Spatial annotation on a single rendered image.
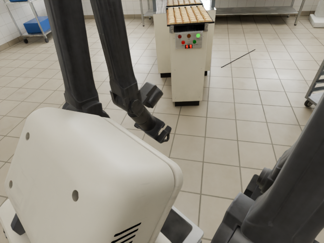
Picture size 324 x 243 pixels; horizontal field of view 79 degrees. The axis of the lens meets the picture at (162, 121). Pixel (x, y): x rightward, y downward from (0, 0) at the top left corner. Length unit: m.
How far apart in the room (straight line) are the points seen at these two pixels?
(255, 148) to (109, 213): 1.84
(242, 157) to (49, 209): 1.73
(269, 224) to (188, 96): 2.03
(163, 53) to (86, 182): 2.58
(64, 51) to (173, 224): 0.45
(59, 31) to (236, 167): 1.61
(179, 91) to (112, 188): 2.02
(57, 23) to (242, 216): 0.41
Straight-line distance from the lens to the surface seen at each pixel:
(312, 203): 0.21
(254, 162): 1.87
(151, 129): 0.68
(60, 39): 0.43
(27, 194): 0.30
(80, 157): 0.22
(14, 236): 0.40
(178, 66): 2.03
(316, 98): 2.56
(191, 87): 2.16
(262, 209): 0.24
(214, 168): 1.75
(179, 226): 0.54
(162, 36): 2.65
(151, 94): 0.62
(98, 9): 0.47
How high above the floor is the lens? 1.41
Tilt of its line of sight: 41 degrees down
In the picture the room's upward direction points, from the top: 5 degrees counter-clockwise
